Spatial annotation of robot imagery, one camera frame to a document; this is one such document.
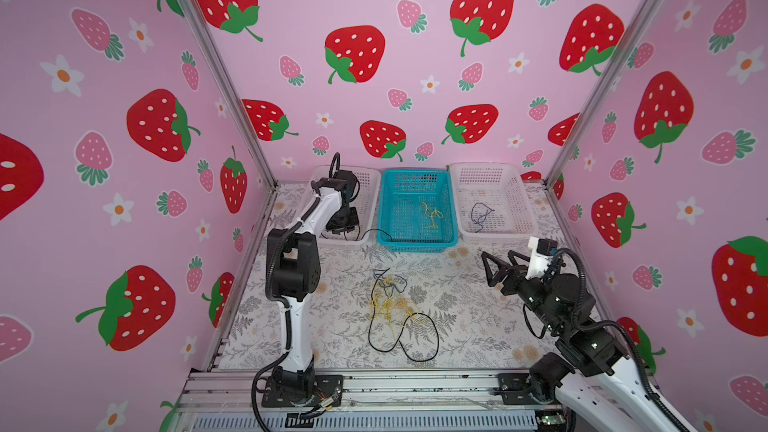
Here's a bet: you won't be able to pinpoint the blue cable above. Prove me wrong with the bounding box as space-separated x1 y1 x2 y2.
470 202 496 234

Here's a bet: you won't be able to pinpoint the long black cable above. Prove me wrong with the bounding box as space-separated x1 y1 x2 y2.
367 269 441 364

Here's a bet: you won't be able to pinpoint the yellow cable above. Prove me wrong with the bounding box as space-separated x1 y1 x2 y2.
419 200 445 230

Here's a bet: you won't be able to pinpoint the yellow blue black cables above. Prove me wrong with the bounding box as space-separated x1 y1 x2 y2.
368 268 418 337

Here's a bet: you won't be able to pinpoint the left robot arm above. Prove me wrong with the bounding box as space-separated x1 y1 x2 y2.
250 153 359 431

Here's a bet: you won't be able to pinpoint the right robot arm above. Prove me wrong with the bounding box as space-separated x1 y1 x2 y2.
481 247 694 431

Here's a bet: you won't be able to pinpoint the left white plastic basket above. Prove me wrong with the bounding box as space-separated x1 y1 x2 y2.
288 166 381 246

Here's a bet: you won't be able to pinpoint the white plastic basket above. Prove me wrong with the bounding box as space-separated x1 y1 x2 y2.
288 166 381 246
448 162 538 243

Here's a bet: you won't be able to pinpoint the right white plastic basket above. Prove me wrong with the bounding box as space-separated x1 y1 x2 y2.
448 162 538 243

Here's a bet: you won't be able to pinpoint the teal plastic basket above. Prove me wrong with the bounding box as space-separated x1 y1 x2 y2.
376 169 459 253

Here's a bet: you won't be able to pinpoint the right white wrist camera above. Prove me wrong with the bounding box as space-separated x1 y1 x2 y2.
526 236 560 279

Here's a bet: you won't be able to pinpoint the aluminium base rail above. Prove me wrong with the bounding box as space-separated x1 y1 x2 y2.
179 368 661 432

